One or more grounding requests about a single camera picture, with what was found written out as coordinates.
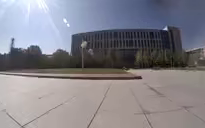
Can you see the grey paved plaza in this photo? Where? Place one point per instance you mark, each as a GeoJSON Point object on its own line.
{"type": "Point", "coordinates": [123, 103]}

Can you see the pale building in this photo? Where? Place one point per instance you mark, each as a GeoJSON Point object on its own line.
{"type": "Point", "coordinates": [203, 53]}

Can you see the large curved dark building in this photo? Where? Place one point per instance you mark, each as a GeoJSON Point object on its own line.
{"type": "Point", "coordinates": [123, 41]}

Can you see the row of trees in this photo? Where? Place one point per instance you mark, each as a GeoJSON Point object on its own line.
{"type": "Point", "coordinates": [30, 60]}

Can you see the raised grass lawn bed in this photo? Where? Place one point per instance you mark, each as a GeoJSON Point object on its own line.
{"type": "Point", "coordinates": [73, 71]}

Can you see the lamp post with globes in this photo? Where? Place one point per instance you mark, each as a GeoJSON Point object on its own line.
{"type": "Point", "coordinates": [82, 55]}

